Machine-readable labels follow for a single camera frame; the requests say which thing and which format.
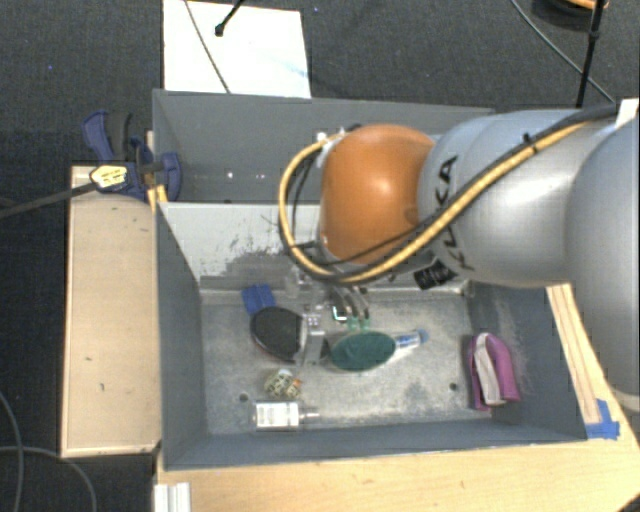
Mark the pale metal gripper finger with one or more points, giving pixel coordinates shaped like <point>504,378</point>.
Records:
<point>293,286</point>
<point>313,345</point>

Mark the blue sponge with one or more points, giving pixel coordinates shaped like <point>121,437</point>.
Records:
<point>258,298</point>

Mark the black oval with red rim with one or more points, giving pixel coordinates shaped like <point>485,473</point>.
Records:
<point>276,332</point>

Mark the dark green oval pad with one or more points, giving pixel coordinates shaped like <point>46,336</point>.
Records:
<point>362,352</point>

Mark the small patterned toy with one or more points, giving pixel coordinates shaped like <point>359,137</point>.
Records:
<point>281,384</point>

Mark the grey metal bin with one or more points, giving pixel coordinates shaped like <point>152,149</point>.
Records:
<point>380,405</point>

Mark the clear tube with blue cap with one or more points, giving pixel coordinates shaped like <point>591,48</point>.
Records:
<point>411,340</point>

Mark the pale wood board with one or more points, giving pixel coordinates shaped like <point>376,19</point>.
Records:
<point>112,320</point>

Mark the black cylinder on white bracket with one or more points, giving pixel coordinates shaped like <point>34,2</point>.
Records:
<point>433,276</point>

